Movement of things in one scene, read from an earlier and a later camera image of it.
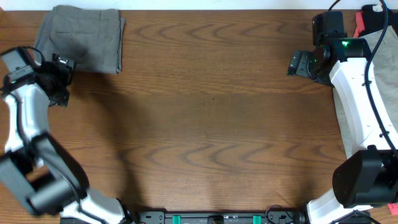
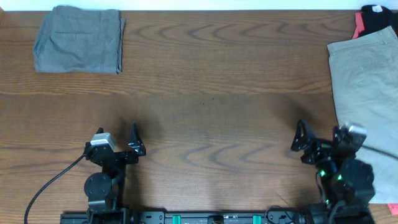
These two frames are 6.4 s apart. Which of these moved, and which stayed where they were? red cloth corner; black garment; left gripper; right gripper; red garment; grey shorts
Moved: left gripper; right gripper
Stayed: grey shorts; black garment; red cloth corner; red garment
